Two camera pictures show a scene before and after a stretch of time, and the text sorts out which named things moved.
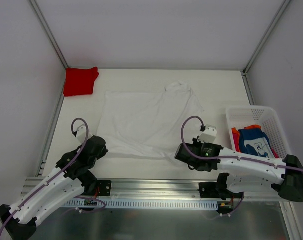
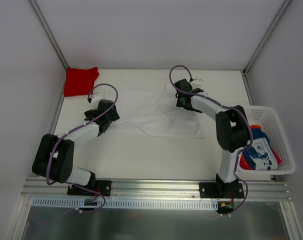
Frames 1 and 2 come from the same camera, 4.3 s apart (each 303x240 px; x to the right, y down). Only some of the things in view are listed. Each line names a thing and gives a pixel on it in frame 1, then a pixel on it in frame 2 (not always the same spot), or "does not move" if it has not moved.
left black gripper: x=100 y=149 to x=90 y=114
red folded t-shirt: x=80 y=81 does not move
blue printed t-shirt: x=255 y=142 does not move
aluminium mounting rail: x=152 y=189 does not move
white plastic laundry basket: x=240 y=117 does not move
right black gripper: x=181 y=155 to x=182 y=99
